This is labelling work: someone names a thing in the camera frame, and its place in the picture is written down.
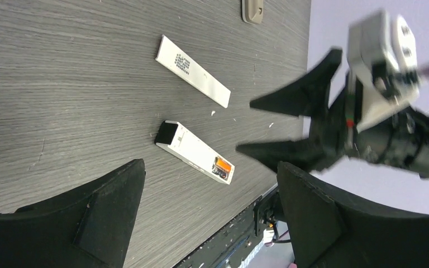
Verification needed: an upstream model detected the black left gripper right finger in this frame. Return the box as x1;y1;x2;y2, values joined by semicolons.
277;162;429;267

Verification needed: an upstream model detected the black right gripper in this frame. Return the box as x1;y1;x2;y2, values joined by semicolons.
236;48;363;172

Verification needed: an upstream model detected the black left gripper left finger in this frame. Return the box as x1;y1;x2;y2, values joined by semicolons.
0;159;146;267

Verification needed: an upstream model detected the white slim remote control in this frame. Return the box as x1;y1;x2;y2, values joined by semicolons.
154;120;235;185

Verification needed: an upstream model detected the white remote back cover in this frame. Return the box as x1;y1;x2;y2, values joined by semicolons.
155;35;231;108

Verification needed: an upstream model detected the orange battery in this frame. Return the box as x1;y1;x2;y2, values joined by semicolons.
213;157;232;175

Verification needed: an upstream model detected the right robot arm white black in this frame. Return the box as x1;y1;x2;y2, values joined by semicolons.
236;47;429;179

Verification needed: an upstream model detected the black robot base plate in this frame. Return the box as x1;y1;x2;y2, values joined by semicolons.
174;185;290;268

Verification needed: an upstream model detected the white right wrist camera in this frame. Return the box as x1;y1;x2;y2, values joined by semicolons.
347;9;419;132

